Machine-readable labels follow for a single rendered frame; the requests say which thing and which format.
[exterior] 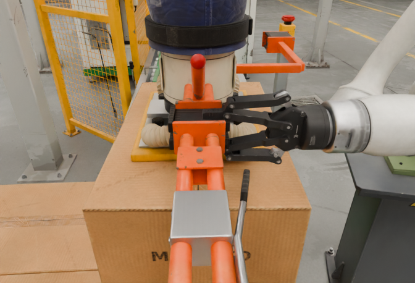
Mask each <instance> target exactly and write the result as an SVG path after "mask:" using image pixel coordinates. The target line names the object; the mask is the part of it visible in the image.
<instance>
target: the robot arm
mask: <svg viewBox="0 0 415 283"><path fill-rule="evenodd" d="M414 45H415V0H414V1H413V2H412V3H411V4H410V5H409V7H408V8H407V9H406V10H405V12H404V13H403V15H402V16H401V17H400V18H399V19H398V21H397V22H396V24H394V26H393V27H392V28H391V30H390V31H389V32H388V33H387V35H386V36H385V37H384V39H383V40H382V41H381V42H380V44H379V45H378V46H377V47H376V49H375V50H374V52H373V53H372V54H371V55H370V57H369V58H368V60H367V61H366V62H365V64H364V65H363V67H362V68H361V70H360V71H359V73H358V74H357V76H356V77H355V78H354V80H353V81H352V82H351V83H349V84H347V85H343V86H340V87H339V89H338V90H337V91H336V93H335V94H334V95H333V96H332V97H331V98H330V100H329V101H324V102H322V103H321V105H302V106H295V105H294V104H291V101H290V100H291V96H290V95H289V93H288V91H287V90H286V89H283V90H280V91H277V92H275V93H270V94H261V95H244V96H229V97H228V98H227V99H226V103H225V105H223V106H222V108H212V109H211V108H210V109H203V112H202V113H181V114H180V121H204V120H224V119H225V120H232V121H237V122H246V123H250V124H259V125H264V126H266V127H267V128H266V130H262V131H260V132H259V133H253V134H249V135H244V136H239V137H233V138H229V139H230V146H229V149H225V153H224V155H225V157H226V160H228V161H269V162H271V163H275V164H281V163H282V159H281V157H282V156H283V154H284V152H286V151H290V150H293V149H299V150H322V151H323V152H325V153H328V154H332V153H364V154H367V155H371V156H409V157H410V156H415V81H414V83H413V84H412V86H411V88H410V90H409V93H408V94H394V95H383V89H384V85H385V82H386V81H387V79H388V77H389V75H390V74H391V72H392V70H393V69H394V68H395V67H396V65H397V64H398V63H399V62H400V61H401V60H402V58H403V57H404V56H405V55H406V54H407V53H408V52H409V50H410V49H411V48H412V47H413V46H414ZM274 106H280V107H282V108H280V109H279V110H277V111H275V112H268V111H263V112H259V111H252V110H247V109H249V108H266V107H274ZM274 145H275V146H276V147H277V148H271V149H268V148H254V147H258V146H265V147H267V146H274Z"/></svg>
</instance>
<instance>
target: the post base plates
mask: <svg viewBox="0 0 415 283"><path fill-rule="evenodd" d="M312 51H313V47H312V48H311V49H310V51H309V52H308V54H307V55H306V57H305V58H304V57H302V59H301V60H302V61H303V62H304V63H305V67H304V68H305V69H326V68H330V67H329V65H328V63H327V62H325V61H324V53H323V54H322V59H321V60H320V48H319V50H318V55H317V61H316V62H312V61H311V58H312ZM36 64H37V66H38V70H39V73H40V74H52V70H51V66H49V67H45V66H44V63H43V59H42V56H41V53H40V67H39V64H38V60H37V58H36ZM60 64H61V65H60V66H61V68H63V66H65V65H63V63H61V62H60Z"/></svg>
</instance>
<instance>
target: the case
mask: <svg viewBox="0 0 415 283"><path fill-rule="evenodd" d="M239 85H240V87H239V90H246V93H247V95H261V94H264V91H263V89H262V86H261V84H260V82H240V84H239ZM152 91H157V82H143V83H142V84H141V86H140V89H139V90H138V93H137V95H136V97H135V99H134V101H133V103H132V106H131V108H130V110H129V112H128V114H127V116H126V118H125V120H124V122H123V124H122V126H121V128H120V130H119V133H118V135H117V137H116V139H115V141H114V143H113V145H112V148H111V150H110V152H109V154H108V156H107V158H106V160H105V162H104V164H103V166H102V168H101V170H100V173H99V175H98V177H97V179H96V181H95V183H94V185H93V188H92V189H91V192H90V194H89V195H88V198H87V200H86V202H85V204H84V206H83V208H82V211H83V215H84V218H85V222H86V227H87V230H88V234H89V237H90V241H91V246H92V248H93V253H94V257H95V260H96V264H97V267H98V271H99V275H100V278H101V283H168V276H169V262H170V244H169V237H170V227H171V220H172V218H171V212H172V207H173V199H174V192H175V189H176V181H177V169H176V165H177V161H140V162H133V161H132V160H131V157H130V155H131V152H132V149H133V146H134V143H135V139H136V136H137V133H138V130H139V128H140V124H141V120H142V118H143V114H144V111H145V108H146V105H147V102H148V99H149V95H150V93H151V92H152ZM281 159H282V163H281V164H275V163H271V162H269V161H228V160H223V164H224V168H223V173H224V183H225V190H226V191H227V196H228V205H229V210H230V220H231V225H232V234H233V236H234V235H235V228H236V223H237V216H238V209H239V204H240V193H241V185H242V180H243V171H244V170H245V169H249V170H250V175H249V189H248V200H247V206H246V213H245V220H244V225H243V233H242V239H241V241H242V245H243V253H244V257H245V264H246V272H247V276H248V283H296V278H297V275H298V270H299V266H300V261H301V255H302V252H303V247H304V241H305V238H306V233H307V229H308V224H309V218H310V215H311V210H312V208H311V205H310V202H309V200H308V198H307V195H306V192H305V191H304V188H303V185H302V183H301V181H300V178H299V176H298V173H297V171H296V169H295V166H294V164H293V161H292V159H291V156H290V154H289V152H288V151H286V152H284V154H283V156H282V157H281ZM192 283H212V269H211V266H192Z"/></svg>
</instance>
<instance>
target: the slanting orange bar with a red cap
mask: <svg viewBox="0 0 415 283"><path fill-rule="evenodd" d="M190 64H191V82H192V94H193V101H199V100H204V97H205V69H206V59H205V57H204V56H203V55H202V54H195V55H193V56H192V58H191V59H190Z"/></svg>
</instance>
